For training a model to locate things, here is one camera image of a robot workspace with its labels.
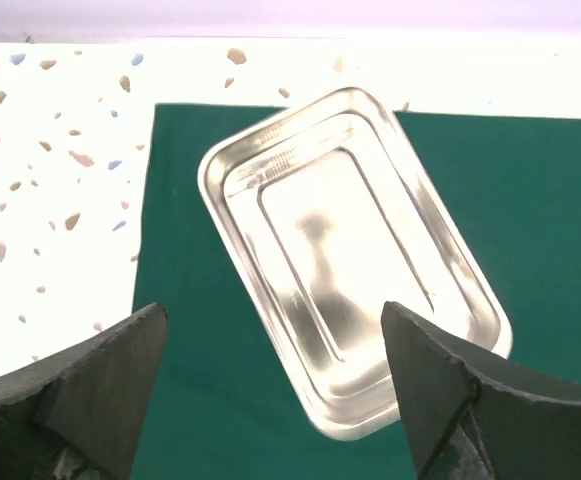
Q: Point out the steel scalpel handle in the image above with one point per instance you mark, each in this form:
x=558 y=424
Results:
x=275 y=132
x=263 y=169

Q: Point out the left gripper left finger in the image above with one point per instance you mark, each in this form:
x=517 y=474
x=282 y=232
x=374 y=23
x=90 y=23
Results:
x=79 y=413

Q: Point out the stainless steel instrument tray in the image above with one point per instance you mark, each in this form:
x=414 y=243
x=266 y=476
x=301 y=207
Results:
x=355 y=223

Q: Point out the dark green surgical cloth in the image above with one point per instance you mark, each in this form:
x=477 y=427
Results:
x=223 y=408

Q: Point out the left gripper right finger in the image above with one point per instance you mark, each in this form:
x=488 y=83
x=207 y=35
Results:
x=471 y=414

